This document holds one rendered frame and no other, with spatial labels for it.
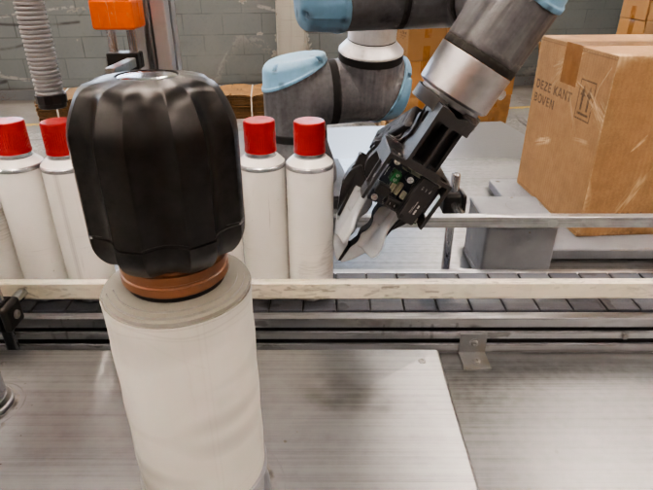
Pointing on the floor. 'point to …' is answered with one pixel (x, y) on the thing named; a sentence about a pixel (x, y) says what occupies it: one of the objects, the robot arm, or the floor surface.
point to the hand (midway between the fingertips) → (344, 248)
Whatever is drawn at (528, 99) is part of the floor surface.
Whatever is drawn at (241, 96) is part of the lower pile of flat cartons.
